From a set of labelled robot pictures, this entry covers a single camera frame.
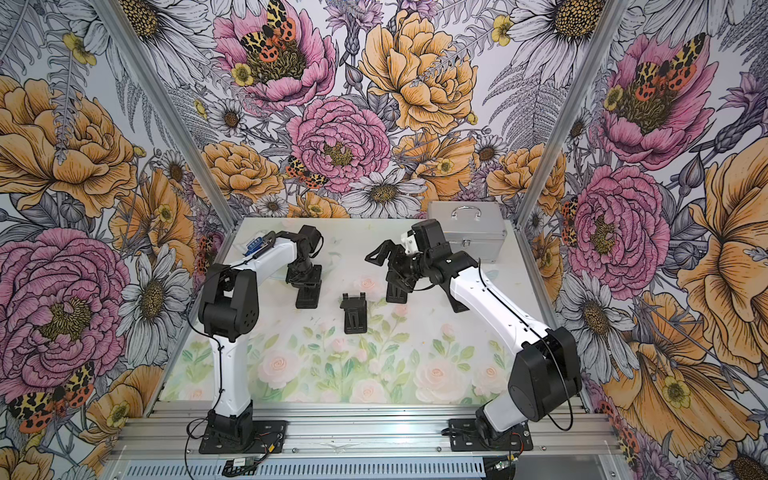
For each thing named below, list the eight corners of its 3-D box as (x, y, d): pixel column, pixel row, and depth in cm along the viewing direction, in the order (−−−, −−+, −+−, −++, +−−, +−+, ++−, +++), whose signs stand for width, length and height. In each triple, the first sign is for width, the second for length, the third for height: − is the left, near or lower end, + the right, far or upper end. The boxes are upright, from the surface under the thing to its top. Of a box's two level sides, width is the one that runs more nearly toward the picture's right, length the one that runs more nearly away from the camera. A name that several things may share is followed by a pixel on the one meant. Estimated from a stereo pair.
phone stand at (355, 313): (341, 333, 94) (338, 322, 88) (345, 305, 101) (342, 292, 95) (366, 333, 94) (364, 322, 88) (368, 305, 101) (366, 292, 95)
